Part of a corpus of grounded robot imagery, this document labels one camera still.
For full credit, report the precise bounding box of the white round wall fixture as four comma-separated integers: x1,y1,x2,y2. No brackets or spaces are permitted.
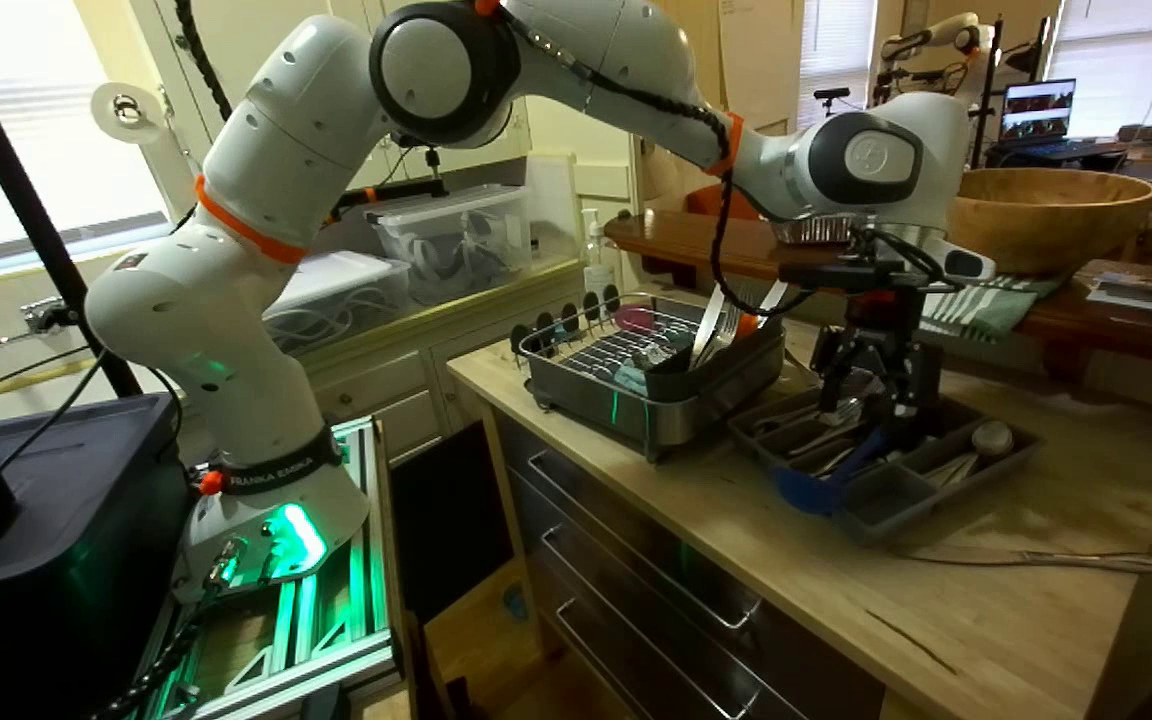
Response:
88,79,168,146

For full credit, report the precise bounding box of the large wooden bowl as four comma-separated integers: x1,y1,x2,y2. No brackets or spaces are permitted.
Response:
950,165,1152,280

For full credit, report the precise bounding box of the stack of papers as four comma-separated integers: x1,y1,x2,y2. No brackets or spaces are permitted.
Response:
1085,255,1152,330

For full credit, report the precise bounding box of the cream drawer cabinet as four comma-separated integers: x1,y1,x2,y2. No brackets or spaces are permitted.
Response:
291,255,592,466

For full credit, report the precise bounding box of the black camera boom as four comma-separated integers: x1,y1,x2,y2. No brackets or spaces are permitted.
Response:
334,152,534,216

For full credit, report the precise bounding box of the black equipment stand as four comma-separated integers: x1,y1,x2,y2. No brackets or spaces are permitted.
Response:
868,11,1047,135

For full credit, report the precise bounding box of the open laptop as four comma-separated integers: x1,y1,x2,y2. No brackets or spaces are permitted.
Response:
996,73,1081,148

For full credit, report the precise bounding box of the black tripod pole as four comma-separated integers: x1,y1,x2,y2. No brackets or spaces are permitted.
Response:
0,11,150,406

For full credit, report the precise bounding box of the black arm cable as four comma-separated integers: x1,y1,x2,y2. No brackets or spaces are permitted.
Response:
173,0,808,326

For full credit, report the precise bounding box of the white handled utensil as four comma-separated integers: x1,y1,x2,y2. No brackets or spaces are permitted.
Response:
733,276,794,344

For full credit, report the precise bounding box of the beige hanging paper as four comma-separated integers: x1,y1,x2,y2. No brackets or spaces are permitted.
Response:
720,0,808,125

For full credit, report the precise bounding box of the aluminium foil tray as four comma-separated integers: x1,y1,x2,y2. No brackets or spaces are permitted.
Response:
772,212,927,248

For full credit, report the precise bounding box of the blue plastic serving spoon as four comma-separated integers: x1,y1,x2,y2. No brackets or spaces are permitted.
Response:
768,425,893,519

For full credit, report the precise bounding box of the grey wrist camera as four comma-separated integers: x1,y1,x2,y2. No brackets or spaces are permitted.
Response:
927,235,999,287

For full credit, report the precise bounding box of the wooden island with wire drawers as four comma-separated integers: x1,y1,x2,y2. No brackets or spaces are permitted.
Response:
450,313,1152,720

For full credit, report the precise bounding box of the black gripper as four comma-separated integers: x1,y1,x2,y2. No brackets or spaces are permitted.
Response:
789,227,950,435

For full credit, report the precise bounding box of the clear plastic bottle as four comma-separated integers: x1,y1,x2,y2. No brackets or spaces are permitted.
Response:
579,198,636,303

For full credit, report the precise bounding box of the green striped dish towel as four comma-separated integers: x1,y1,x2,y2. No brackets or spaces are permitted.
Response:
919,273,1065,342

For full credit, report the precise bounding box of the clear plastic storage bin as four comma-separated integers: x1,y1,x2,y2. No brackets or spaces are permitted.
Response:
367,186,542,307

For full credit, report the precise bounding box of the dark wooden table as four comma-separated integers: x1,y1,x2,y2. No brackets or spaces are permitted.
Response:
599,198,1152,376

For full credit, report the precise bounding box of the grey cutlery tray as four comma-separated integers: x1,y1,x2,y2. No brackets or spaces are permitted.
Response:
729,386,1054,552

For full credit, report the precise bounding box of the black computer box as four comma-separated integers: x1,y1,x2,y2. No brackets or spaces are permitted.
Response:
0,391,192,720

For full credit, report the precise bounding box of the large metal spoon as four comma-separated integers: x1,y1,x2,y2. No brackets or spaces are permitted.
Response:
927,418,1022,491

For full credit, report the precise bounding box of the grey dish rack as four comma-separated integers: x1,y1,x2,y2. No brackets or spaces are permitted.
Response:
509,280,794,466

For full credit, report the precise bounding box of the white lidded storage bin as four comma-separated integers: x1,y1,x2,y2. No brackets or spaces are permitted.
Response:
259,248,413,353

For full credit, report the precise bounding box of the silver table knife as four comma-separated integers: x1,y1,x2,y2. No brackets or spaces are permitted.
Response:
689,276,733,371

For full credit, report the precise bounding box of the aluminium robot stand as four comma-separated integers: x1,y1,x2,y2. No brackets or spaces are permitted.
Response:
134,411,400,720

